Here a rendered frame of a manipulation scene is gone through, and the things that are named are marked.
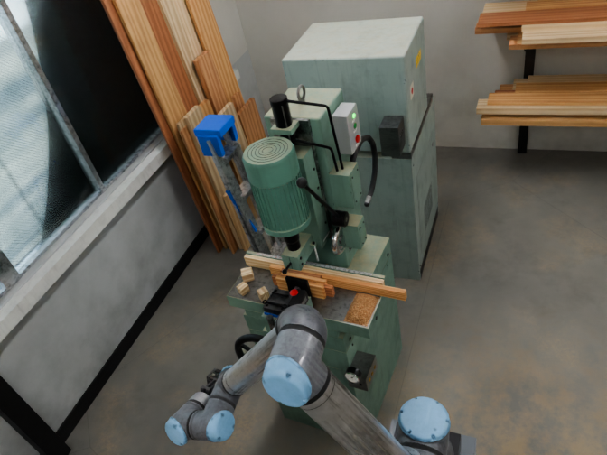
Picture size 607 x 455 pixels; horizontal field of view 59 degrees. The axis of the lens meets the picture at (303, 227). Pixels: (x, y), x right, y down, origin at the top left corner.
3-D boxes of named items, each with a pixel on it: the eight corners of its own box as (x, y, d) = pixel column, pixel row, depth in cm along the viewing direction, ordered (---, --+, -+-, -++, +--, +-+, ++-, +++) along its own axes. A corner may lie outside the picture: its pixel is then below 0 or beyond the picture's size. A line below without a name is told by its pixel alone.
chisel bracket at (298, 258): (284, 271, 204) (280, 255, 198) (300, 246, 213) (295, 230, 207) (302, 273, 200) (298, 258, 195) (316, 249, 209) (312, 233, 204)
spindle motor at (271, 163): (255, 235, 190) (231, 162, 170) (276, 204, 201) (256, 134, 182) (299, 242, 183) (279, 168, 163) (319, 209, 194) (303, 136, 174)
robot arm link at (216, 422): (227, 397, 164) (197, 397, 170) (211, 433, 156) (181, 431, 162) (242, 413, 169) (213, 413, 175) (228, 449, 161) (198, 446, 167)
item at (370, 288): (271, 273, 216) (268, 267, 213) (273, 270, 217) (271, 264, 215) (405, 301, 192) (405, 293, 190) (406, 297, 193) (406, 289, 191)
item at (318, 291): (278, 289, 209) (275, 278, 204) (280, 286, 210) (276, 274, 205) (324, 299, 200) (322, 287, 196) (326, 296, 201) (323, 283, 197)
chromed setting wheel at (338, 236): (332, 261, 207) (327, 237, 199) (343, 239, 215) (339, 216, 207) (339, 262, 205) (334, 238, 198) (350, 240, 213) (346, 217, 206)
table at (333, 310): (217, 323, 209) (212, 313, 206) (253, 269, 229) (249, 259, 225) (361, 360, 183) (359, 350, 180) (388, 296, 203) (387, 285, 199)
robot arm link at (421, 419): (451, 423, 171) (453, 396, 159) (445, 477, 160) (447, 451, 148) (404, 414, 176) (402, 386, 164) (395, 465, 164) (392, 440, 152)
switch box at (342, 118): (337, 153, 197) (331, 116, 187) (347, 139, 203) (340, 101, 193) (352, 155, 194) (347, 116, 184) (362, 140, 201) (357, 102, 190)
